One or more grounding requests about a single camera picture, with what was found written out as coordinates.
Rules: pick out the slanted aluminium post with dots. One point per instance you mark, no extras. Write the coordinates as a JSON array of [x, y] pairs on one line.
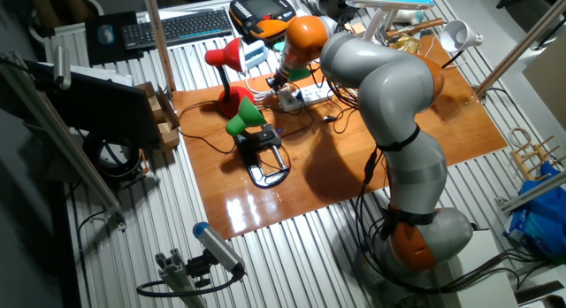
[[522, 47]]

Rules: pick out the silver camera on bar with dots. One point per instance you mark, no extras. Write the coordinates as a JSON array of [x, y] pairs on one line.
[[62, 66]]

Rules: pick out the beige cardboard panel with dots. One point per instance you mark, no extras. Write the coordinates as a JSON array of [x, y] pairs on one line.
[[548, 78]]

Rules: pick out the black monitor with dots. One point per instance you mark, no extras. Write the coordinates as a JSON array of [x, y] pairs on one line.
[[110, 109]]

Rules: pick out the short aluminium camera stand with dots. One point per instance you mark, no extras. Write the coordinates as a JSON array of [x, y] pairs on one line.
[[177, 277]]

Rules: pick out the red desk lamp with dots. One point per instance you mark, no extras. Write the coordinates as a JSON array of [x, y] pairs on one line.
[[234, 102]]

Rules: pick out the white and blue LED lamp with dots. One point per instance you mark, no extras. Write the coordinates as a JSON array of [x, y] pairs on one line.
[[389, 0]]

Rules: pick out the slanted aluminium profile bar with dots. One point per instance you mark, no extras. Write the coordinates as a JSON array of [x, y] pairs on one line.
[[66, 140]]

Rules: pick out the black mouse pad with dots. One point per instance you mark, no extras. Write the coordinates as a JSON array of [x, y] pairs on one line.
[[95, 56]]

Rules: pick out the blue plastic bag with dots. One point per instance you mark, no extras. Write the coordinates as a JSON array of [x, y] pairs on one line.
[[544, 219]]

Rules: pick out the brown cardboard box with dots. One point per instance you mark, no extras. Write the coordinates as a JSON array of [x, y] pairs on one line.
[[165, 135]]

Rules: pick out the white shade desk lamp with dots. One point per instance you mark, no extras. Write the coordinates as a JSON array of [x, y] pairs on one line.
[[457, 36]]

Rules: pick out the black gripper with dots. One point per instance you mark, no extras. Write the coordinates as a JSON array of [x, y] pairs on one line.
[[282, 75]]

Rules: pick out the black keyboard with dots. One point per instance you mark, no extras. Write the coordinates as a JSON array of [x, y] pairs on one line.
[[177, 28]]

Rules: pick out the white power strip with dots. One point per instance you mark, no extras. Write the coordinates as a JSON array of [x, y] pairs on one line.
[[309, 95]]

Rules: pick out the gold foil bag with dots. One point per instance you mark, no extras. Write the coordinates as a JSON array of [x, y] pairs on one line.
[[407, 44]]

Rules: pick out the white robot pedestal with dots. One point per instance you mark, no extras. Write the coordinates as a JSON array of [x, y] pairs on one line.
[[486, 290]]

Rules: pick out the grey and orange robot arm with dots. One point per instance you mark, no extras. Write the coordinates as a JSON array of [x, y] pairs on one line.
[[389, 91]]

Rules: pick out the green clamp desk lamp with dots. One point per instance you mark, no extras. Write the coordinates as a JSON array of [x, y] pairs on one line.
[[245, 117]]

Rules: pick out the wooden rack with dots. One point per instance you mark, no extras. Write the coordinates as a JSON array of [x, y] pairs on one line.
[[530, 159]]

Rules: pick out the silver camera with blue end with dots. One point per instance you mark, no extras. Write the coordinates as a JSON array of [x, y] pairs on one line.
[[219, 248]]

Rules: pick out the robot teach pendant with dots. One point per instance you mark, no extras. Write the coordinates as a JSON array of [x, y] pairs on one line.
[[261, 7]]

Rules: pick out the grey computer mouse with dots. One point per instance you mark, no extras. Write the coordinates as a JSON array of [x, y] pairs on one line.
[[106, 33]]

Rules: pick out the black round device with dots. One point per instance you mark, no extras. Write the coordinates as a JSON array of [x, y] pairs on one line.
[[331, 0]]

